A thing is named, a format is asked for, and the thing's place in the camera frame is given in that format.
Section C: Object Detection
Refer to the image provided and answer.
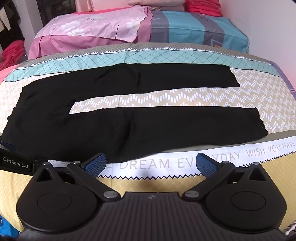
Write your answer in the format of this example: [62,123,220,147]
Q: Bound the black pants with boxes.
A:
[0,64,269,164]

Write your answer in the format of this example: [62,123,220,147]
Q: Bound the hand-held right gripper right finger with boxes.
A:
[182,152,270,201]

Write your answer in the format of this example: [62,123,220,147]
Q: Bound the pink floral pillow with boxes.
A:
[28,6,155,60]

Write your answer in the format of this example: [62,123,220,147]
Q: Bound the patterned beige teal bed sheet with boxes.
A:
[0,42,296,234]

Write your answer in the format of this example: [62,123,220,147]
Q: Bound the dark hanging clothes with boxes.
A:
[0,0,25,50]

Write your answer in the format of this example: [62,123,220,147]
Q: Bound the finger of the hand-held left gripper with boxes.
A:
[0,140,16,153]

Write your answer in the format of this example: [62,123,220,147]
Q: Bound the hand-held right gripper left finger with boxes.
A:
[32,152,121,201]

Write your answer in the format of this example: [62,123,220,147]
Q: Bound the stack of red clothes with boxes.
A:
[0,40,26,71]
[185,0,223,18]

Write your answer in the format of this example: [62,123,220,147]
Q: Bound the teal grey striped pillow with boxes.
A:
[150,10,250,54]

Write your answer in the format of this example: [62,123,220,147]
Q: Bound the coral pink cloth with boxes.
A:
[0,65,20,83]

